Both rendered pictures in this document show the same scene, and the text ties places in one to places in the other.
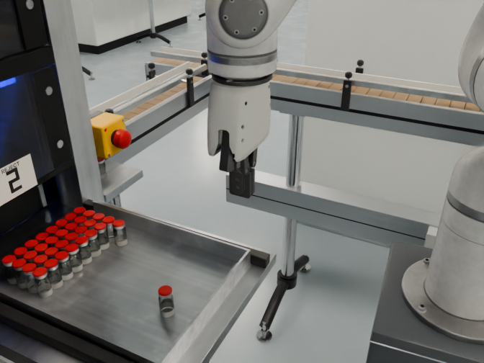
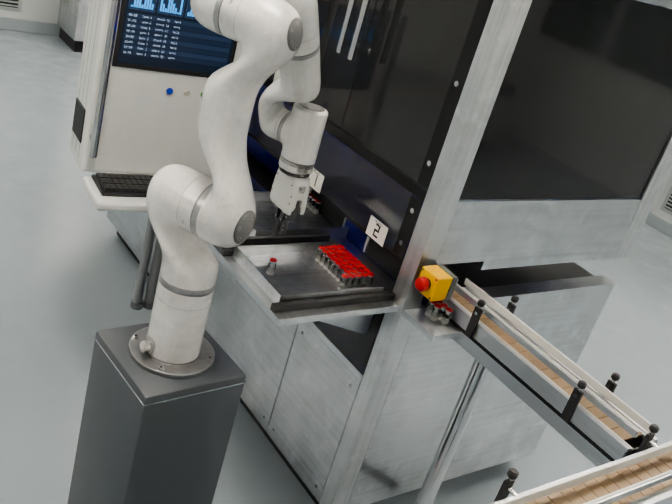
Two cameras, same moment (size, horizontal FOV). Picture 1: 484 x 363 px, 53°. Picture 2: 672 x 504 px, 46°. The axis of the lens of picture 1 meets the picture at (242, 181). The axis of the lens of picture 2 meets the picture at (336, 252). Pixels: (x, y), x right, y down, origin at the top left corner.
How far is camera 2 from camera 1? 2.19 m
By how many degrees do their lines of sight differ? 95
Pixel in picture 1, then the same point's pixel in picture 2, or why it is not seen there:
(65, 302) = (306, 261)
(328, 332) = not seen: outside the picture
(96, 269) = (323, 275)
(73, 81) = (425, 220)
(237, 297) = (258, 292)
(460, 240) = not seen: hidden behind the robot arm
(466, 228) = not seen: hidden behind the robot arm
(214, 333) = (243, 276)
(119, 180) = (422, 322)
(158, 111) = (525, 368)
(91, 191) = (399, 292)
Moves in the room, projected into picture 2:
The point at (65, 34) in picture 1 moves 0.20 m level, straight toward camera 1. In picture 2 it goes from (435, 193) to (363, 170)
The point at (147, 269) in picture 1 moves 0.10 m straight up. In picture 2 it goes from (308, 284) to (317, 252)
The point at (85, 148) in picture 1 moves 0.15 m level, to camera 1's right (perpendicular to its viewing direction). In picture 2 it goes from (410, 264) to (387, 280)
